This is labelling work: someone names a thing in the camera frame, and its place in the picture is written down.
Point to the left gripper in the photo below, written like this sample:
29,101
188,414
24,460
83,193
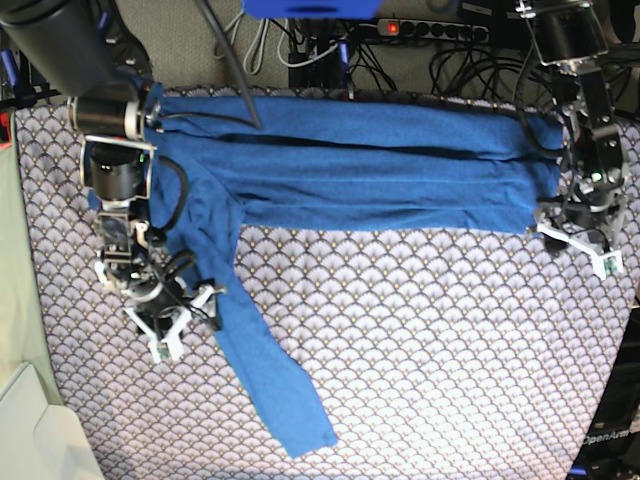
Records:
593,229

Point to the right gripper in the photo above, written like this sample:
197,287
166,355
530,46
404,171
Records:
163,309

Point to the blue long-sleeve T-shirt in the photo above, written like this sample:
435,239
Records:
332,165

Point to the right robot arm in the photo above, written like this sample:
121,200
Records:
141,194

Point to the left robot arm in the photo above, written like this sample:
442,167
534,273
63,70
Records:
567,38

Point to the fan-patterned table cloth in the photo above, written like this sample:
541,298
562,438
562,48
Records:
438,354

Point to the white plastic bin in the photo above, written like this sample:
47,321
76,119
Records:
40,440

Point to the white power strip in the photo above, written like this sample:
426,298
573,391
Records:
431,30

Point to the blue box at top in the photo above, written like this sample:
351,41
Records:
303,9

